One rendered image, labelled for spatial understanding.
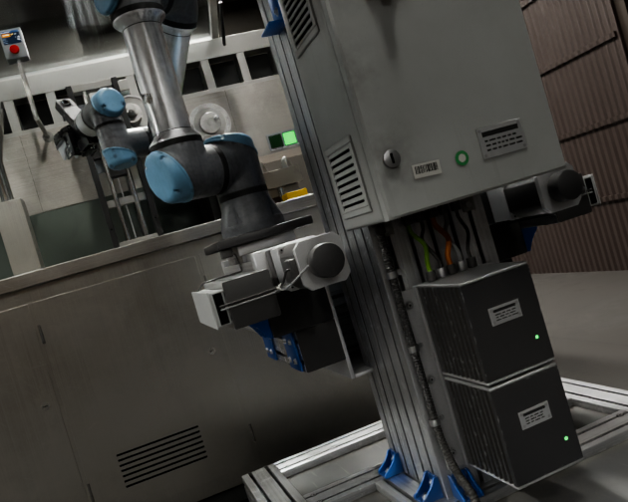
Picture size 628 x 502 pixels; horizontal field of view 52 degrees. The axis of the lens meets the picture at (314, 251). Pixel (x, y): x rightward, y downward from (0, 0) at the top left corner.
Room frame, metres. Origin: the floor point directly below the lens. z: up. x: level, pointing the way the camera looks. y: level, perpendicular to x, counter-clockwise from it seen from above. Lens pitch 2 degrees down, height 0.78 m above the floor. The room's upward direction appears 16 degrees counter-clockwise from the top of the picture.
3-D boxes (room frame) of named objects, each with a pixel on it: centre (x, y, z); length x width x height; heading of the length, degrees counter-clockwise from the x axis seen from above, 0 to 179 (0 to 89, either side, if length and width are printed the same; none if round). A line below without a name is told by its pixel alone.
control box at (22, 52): (2.17, 0.76, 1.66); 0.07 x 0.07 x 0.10; 16
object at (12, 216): (2.20, 0.95, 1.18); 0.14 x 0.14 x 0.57
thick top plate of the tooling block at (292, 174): (2.49, 0.09, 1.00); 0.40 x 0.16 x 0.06; 15
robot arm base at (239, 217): (1.51, 0.12, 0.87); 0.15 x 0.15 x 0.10
